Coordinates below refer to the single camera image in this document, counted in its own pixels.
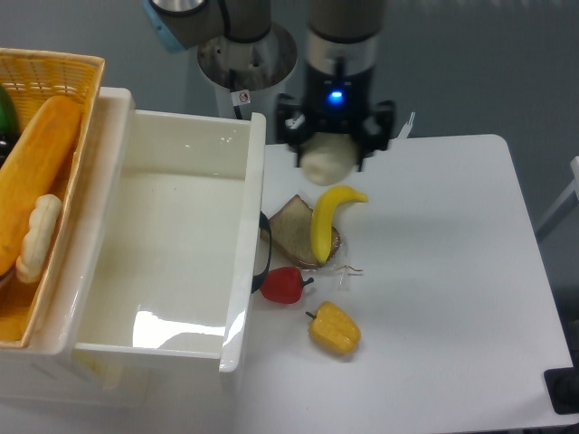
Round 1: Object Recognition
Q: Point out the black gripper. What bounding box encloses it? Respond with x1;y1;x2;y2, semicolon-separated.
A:
275;80;396;172

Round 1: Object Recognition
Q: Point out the pale white pear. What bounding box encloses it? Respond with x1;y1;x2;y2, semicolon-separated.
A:
300;133;357;186

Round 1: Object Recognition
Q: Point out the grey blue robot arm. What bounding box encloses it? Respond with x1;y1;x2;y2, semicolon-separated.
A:
142;1;395;168

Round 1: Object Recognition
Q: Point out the open white upper drawer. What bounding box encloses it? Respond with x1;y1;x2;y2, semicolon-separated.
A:
71;109;267;373

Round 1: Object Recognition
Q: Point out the white drawer cabinet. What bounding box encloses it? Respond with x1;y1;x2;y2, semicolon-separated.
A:
1;88;244;409

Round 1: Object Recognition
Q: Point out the yellow banana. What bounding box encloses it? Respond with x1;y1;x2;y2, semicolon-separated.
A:
310;185;368;263

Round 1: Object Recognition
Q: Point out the bread slice in plastic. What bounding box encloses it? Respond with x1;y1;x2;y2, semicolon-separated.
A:
269;194;364;287

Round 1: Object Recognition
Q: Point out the red bell pepper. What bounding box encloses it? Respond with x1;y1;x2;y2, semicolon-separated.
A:
261;267;314;305

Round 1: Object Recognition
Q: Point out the yellow bell pepper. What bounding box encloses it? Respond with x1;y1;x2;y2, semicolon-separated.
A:
306;301;361;355

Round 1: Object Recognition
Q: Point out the small white bread roll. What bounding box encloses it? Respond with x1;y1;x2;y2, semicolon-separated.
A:
15;194;62;284

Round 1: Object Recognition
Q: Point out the orange baguette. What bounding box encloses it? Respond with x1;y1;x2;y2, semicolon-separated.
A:
1;96;82;274

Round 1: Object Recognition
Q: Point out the yellow wicker basket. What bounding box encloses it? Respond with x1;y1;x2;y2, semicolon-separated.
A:
1;48;105;349

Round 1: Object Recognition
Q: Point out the green pepper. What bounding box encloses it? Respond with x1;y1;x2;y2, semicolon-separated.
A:
0;86;20;135

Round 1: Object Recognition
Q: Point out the dark eggplant in basket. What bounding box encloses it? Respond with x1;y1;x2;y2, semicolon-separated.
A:
0;132;19;166

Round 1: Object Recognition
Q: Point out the black object at edge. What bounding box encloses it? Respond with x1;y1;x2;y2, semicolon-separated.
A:
544;367;578;415

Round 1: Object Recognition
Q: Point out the black drawer handle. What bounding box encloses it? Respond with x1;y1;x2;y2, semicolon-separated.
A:
251;212;273;294

